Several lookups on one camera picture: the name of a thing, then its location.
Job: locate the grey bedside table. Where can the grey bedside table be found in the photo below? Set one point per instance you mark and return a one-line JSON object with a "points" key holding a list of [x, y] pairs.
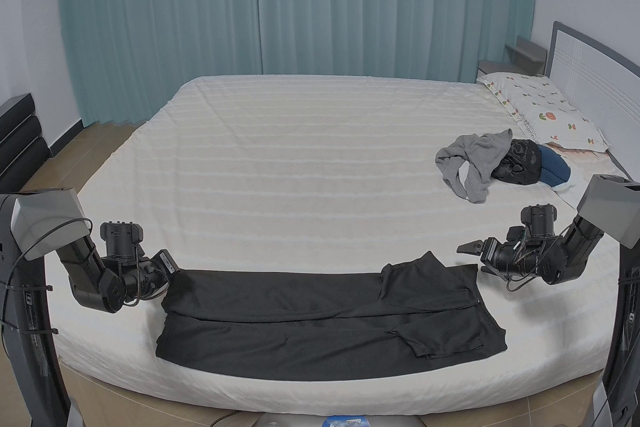
{"points": [[527, 48]]}

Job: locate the black chest of drawers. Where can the black chest of drawers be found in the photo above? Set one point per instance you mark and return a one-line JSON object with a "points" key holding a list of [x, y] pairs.
{"points": [[20, 140]]}

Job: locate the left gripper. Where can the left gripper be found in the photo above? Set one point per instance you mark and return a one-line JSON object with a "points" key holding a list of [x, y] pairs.
{"points": [[162, 267]]}

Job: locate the grey garment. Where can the grey garment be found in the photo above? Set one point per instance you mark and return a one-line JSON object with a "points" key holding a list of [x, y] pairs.
{"points": [[480, 152]]}

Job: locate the white printed pillow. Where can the white printed pillow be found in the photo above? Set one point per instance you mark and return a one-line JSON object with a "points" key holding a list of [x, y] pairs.
{"points": [[545, 107]]}

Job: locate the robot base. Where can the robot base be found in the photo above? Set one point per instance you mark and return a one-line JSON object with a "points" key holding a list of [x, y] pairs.
{"points": [[300, 421]]}

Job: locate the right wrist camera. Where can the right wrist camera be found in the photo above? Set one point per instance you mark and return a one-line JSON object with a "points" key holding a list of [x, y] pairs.
{"points": [[515, 234]]}

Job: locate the black shiny garment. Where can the black shiny garment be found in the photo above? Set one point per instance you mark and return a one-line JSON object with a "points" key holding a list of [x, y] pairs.
{"points": [[520, 162]]}

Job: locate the dark blue garment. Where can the dark blue garment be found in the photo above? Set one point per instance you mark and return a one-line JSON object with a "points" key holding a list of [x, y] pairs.
{"points": [[555, 167]]}

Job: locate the white garment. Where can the white garment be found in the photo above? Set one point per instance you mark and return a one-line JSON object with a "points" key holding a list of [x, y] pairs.
{"points": [[565, 187]]}

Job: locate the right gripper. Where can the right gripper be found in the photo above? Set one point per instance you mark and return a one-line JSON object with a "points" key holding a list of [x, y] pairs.
{"points": [[497, 257]]}

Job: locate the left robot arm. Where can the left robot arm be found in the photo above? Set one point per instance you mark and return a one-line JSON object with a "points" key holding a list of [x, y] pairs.
{"points": [[45, 220]]}

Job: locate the black T-shirt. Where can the black T-shirt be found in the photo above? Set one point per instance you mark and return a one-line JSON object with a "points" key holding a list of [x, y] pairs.
{"points": [[300, 335]]}

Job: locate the bed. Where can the bed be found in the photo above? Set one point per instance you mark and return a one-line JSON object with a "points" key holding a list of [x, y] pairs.
{"points": [[300, 155]]}

